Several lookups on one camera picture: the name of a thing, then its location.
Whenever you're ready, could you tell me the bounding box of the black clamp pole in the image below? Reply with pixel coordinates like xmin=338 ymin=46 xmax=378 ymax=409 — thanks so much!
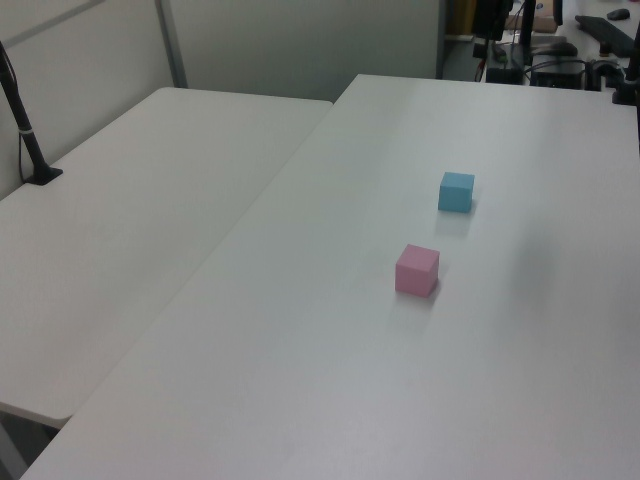
xmin=611 ymin=43 xmax=640 ymax=107

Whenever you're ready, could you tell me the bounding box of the silver table clamp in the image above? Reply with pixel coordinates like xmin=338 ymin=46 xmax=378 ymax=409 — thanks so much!
xmin=586 ymin=58 xmax=624 ymax=92

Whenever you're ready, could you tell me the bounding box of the black electronics box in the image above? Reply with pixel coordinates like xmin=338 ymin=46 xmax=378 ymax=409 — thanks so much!
xmin=530 ymin=59 xmax=587 ymax=91

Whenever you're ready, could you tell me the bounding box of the black monitor stand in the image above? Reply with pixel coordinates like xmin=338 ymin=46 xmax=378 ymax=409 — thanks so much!
xmin=509 ymin=0 xmax=580 ymax=69

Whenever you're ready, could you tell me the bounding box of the pink cube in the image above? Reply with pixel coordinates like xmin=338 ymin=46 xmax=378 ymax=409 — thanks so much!
xmin=394 ymin=243 xmax=441 ymax=298

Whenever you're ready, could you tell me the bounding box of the yellow panel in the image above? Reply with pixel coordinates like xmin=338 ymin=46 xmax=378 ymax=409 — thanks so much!
xmin=446 ymin=0 xmax=474 ymax=37

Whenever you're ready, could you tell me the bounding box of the small black box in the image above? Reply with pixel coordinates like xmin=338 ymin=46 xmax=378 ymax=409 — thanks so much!
xmin=486 ymin=67 xmax=522 ymax=85

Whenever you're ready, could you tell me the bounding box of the black keyboard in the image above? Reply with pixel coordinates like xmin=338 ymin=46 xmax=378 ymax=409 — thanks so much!
xmin=574 ymin=14 xmax=635 ymax=57

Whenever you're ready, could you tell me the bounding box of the white side table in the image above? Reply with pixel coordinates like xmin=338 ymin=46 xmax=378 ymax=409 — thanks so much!
xmin=0 ymin=86 xmax=335 ymax=422

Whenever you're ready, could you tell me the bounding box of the grey metal partition post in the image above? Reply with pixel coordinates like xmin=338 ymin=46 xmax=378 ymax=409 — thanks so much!
xmin=154 ymin=0 xmax=189 ymax=90

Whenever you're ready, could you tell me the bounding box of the brown cardboard box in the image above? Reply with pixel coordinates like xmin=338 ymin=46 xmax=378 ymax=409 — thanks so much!
xmin=531 ymin=0 xmax=560 ymax=34

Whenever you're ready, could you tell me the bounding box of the black camera stand pole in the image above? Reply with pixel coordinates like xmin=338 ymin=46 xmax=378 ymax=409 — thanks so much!
xmin=0 ymin=40 xmax=65 ymax=187

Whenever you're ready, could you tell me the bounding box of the blue cube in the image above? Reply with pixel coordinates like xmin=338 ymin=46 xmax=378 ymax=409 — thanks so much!
xmin=437 ymin=171 xmax=476 ymax=214

